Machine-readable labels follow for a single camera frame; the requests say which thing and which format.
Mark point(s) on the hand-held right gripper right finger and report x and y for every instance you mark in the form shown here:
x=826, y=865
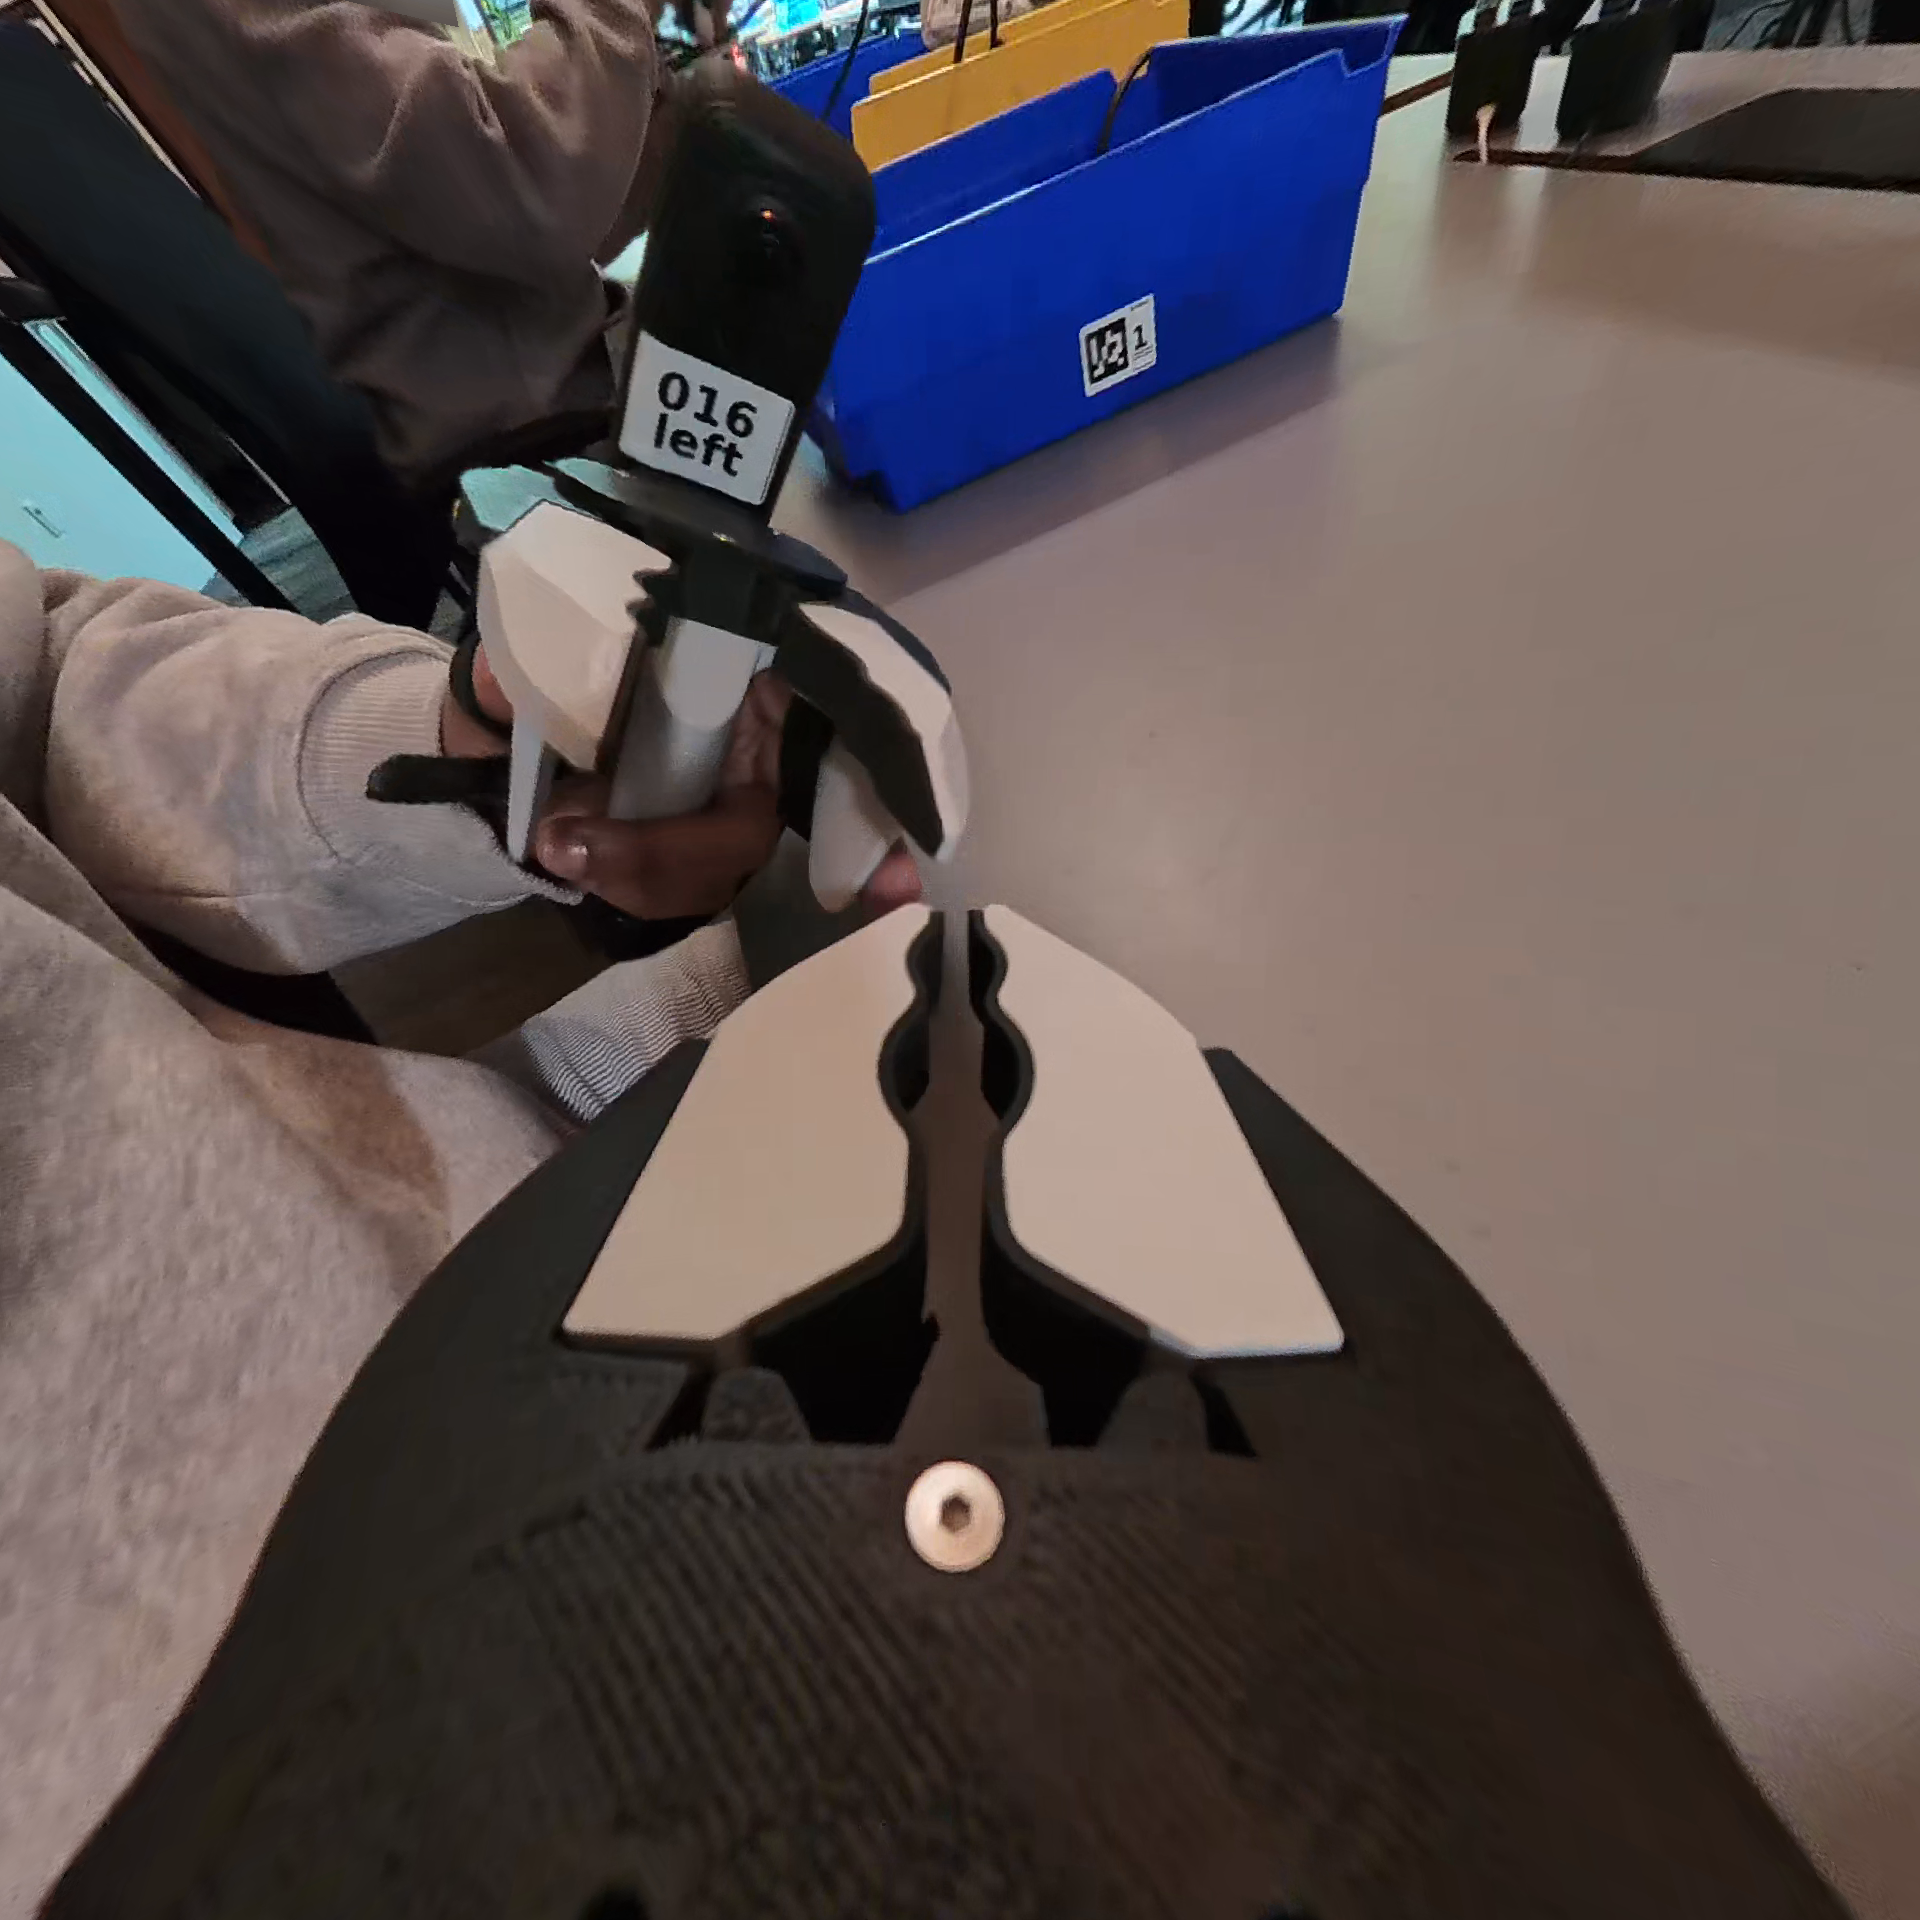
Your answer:
x=1140, y=1171

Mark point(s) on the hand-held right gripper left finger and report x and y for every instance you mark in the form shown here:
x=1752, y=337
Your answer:
x=749, y=1171

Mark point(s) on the yellow plastic bin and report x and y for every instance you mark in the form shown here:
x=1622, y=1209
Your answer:
x=1019, y=76

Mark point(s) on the black office chair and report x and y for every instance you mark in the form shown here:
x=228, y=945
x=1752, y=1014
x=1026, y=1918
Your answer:
x=149, y=299

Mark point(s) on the person's left hand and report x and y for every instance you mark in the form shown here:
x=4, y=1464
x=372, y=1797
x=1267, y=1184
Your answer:
x=675, y=862

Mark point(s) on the tagged blue plastic bin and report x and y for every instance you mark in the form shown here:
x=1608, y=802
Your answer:
x=973, y=389

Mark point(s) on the person's left forearm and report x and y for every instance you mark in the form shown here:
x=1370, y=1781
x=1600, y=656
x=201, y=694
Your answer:
x=224, y=750

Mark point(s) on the black charging dock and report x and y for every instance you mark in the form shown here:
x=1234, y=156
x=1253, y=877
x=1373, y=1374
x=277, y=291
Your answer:
x=1611, y=67
x=1493, y=67

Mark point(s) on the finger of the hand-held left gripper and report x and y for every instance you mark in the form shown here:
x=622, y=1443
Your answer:
x=562, y=629
x=907, y=705

